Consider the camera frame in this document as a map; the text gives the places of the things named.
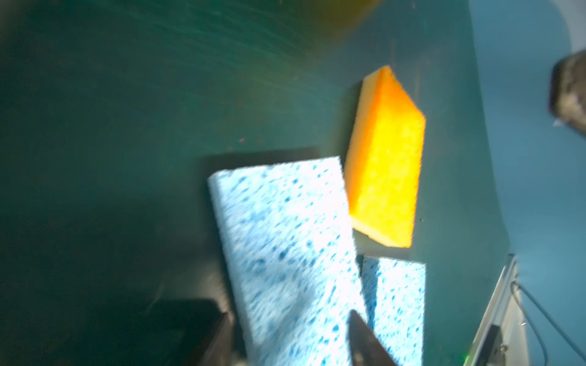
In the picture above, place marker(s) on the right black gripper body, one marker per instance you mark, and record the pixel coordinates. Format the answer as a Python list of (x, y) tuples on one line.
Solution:
[(567, 92)]

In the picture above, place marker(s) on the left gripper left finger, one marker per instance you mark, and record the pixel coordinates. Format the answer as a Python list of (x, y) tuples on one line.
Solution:
[(207, 332)]

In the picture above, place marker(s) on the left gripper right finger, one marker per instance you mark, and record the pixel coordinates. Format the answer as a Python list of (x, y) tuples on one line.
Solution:
[(365, 349)]

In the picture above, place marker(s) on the blue sponge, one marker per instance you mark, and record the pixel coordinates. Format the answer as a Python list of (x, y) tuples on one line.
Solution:
[(291, 258), (394, 292)]

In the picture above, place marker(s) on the orange sponge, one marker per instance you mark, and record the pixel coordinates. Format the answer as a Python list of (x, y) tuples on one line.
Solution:
[(383, 161)]

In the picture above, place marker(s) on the aluminium rail base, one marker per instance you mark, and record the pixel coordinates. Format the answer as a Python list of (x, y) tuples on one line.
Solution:
[(501, 337)]

